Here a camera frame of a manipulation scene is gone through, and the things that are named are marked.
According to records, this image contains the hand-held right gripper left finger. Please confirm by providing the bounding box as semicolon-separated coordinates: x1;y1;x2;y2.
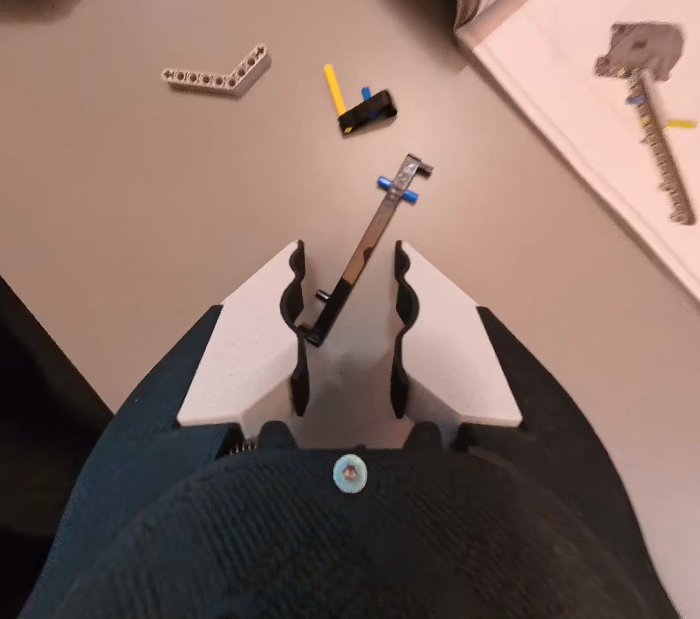
175;240;311;438

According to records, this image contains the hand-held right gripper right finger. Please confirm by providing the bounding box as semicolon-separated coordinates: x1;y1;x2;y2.
390;240;524;442

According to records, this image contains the long black toy beam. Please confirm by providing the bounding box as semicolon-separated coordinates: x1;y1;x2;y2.
298;153;434;348

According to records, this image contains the light grey angled toy beam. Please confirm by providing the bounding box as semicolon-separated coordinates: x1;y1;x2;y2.
161;44;272;99

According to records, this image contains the short black toy beam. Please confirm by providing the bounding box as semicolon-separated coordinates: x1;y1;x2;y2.
338;88;399;137

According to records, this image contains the white instruction booklet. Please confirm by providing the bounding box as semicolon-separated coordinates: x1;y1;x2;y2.
427;0;700;303

